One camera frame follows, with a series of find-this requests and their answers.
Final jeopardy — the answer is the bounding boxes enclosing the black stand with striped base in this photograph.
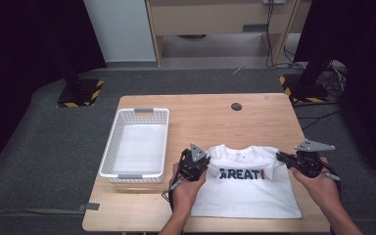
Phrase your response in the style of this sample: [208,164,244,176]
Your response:
[57,67,105,108]
[278,60,330,104]

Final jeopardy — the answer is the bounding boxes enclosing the white partition panel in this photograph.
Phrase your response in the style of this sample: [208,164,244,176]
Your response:
[82,0,158,63]

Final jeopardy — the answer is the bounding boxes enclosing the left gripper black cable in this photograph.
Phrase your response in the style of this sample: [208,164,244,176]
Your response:
[161,177,182,213]

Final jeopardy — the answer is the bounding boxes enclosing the person's right hand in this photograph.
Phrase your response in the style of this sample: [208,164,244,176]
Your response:
[289,156,341,212]

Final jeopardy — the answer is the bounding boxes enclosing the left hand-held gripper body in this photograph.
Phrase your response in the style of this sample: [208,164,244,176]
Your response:
[177,142,209,182]

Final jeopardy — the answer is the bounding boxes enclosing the white plastic basket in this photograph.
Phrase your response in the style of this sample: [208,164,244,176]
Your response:
[98,107,170,184]

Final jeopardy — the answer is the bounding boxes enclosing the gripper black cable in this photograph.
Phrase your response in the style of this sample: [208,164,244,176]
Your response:
[161,177,182,213]
[321,161,343,200]

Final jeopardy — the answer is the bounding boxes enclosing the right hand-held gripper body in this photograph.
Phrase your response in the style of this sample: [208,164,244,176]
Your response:
[293,138,337,179]

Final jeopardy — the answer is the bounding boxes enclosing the white printed t-shirt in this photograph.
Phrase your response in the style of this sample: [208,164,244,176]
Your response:
[190,143,303,219]

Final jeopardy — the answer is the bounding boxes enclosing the grey tape strip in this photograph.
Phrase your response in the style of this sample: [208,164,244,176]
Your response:
[77,202,101,212]

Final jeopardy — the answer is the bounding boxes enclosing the tangled floor cable bundle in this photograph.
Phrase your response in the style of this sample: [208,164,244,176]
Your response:
[319,60,348,99]

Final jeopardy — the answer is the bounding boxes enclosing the light wooden desk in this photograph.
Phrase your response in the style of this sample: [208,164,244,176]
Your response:
[145,0,312,67]

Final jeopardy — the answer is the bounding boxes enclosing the hanging black cables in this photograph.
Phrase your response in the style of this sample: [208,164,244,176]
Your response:
[265,3,305,70]

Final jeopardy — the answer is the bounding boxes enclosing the black floor cable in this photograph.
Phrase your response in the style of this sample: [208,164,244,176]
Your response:
[295,109,342,130]

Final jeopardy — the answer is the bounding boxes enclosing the black curtain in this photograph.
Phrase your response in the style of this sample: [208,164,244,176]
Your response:
[293,0,376,179]
[0,0,107,184]

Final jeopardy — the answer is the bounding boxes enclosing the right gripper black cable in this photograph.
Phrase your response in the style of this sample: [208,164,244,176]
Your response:
[321,161,343,200]

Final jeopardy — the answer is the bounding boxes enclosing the person's left hand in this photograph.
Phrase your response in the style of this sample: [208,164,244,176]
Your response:
[170,162,208,213]

